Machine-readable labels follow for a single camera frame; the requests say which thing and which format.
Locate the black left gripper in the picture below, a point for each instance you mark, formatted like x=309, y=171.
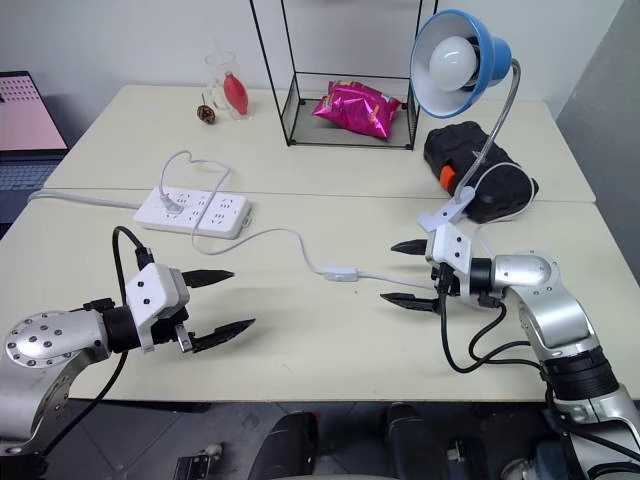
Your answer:
x=167, y=330

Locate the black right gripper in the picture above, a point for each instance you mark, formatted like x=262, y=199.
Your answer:
x=447, y=282

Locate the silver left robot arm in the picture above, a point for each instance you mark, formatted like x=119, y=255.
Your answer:
x=45, y=340

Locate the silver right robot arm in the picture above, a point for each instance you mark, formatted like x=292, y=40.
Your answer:
x=555, y=310

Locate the blue gooseneck clip desk lamp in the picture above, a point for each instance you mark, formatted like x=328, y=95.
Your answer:
x=492, y=55

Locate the white power strip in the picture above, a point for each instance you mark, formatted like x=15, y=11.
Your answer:
x=220, y=215

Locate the black pouch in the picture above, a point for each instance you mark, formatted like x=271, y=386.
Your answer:
x=460, y=145

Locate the grey caster wheel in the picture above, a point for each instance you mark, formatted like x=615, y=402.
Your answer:
x=197, y=462

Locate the dark rounded shape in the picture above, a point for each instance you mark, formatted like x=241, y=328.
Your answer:
x=290, y=447
x=415, y=445

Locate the pink foil snack bag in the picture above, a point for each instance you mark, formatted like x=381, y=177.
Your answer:
x=355, y=110

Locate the red pod in glass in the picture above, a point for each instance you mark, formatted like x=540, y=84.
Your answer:
x=236, y=92

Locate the white round light bulb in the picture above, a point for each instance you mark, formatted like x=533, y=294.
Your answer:
x=450, y=62

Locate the clear glass cup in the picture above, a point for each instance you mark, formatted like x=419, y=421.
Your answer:
x=220, y=70

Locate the laptop with pink screen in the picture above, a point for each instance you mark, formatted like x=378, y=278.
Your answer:
x=30, y=115

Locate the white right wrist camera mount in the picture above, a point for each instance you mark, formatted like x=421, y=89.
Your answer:
x=452, y=245

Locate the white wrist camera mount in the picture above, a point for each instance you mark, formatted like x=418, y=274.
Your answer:
x=150, y=290
x=452, y=245

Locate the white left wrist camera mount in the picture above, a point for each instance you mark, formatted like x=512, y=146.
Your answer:
x=150, y=290

